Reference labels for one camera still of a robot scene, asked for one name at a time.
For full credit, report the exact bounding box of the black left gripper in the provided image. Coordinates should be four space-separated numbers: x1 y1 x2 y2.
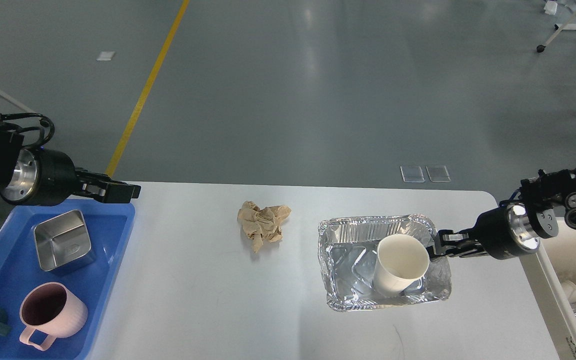
0 148 142 207

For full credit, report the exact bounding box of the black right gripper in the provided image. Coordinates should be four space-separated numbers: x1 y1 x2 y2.
426 203 541 260

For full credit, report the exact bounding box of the white paper cup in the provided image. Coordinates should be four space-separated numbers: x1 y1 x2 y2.
373 234 431 297

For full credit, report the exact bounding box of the square stainless steel container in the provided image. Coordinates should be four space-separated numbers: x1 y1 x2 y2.
32 209 97 276

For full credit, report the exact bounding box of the pink mug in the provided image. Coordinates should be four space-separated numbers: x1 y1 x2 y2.
18 282 89 352

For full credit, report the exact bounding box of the brown paper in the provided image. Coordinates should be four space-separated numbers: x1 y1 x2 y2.
237 201 291 254

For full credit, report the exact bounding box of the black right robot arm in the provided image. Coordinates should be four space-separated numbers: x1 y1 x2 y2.
426 167 576 260

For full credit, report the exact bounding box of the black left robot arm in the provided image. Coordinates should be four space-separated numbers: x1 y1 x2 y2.
0 112 141 207

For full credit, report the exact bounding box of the white waste bin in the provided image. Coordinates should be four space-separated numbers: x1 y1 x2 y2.
519 218 576 360

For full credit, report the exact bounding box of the blue plastic tray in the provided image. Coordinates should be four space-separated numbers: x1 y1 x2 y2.
0 199 135 360

